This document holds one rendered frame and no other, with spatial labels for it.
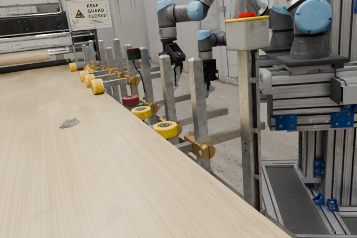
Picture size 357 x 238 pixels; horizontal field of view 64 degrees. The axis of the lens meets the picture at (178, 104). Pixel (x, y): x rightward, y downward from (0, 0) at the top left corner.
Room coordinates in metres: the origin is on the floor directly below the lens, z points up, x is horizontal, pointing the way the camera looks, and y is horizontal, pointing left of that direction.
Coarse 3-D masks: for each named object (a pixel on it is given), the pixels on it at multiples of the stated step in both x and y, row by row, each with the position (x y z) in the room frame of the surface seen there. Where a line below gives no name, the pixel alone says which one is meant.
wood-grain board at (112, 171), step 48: (0, 96) 1.78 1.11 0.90; (48, 96) 1.62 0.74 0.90; (96, 96) 1.48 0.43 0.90; (0, 144) 0.89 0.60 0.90; (48, 144) 0.84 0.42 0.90; (96, 144) 0.80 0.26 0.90; (144, 144) 0.76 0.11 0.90; (0, 192) 0.57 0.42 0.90; (48, 192) 0.55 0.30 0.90; (96, 192) 0.53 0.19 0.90; (144, 192) 0.51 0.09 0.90; (192, 192) 0.49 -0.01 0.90
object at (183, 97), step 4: (176, 96) 1.46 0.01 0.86; (180, 96) 1.46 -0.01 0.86; (184, 96) 1.47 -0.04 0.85; (188, 96) 1.47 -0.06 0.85; (156, 100) 1.41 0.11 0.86; (160, 100) 1.41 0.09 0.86; (176, 100) 1.45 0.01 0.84; (180, 100) 1.45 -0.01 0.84; (184, 100) 1.46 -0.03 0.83; (136, 104) 1.37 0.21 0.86; (140, 104) 1.37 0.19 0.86; (128, 108) 1.35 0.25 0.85; (132, 108) 1.35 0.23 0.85
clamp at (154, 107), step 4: (140, 100) 1.42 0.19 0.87; (144, 100) 1.40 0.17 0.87; (144, 104) 1.36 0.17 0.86; (148, 104) 1.33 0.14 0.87; (152, 104) 1.32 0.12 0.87; (156, 104) 1.33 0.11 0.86; (152, 108) 1.32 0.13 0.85; (156, 108) 1.32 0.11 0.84; (152, 112) 1.32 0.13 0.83; (156, 112) 1.32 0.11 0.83
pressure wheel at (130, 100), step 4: (128, 96) 1.38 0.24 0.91; (132, 96) 1.37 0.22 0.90; (136, 96) 1.35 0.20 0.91; (124, 100) 1.33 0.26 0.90; (128, 100) 1.32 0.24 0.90; (132, 100) 1.32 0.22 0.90; (136, 100) 1.34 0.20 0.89; (124, 104) 1.33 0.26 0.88; (128, 104) 1.32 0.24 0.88; (132, 104) 1.32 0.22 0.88
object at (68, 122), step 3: (66, 120) 1.02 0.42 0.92; (69, 120) 1.03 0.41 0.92; (72, 120) 1.03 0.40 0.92; (75, 120) 1.04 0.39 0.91; (78, 120) 1.05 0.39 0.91; (63, 123) 1.01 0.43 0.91; (66, 123) 1.02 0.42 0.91; (69, 123) 1.00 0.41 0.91; (72, 123) 1.02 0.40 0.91; (75, 123) 1.02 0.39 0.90; (78, 123) 1.03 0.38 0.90; (60, 126) 0.99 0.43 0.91; (63, 126) 0.99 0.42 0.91; (66, 126) 0.99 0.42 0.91; (69, 126) 0.99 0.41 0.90
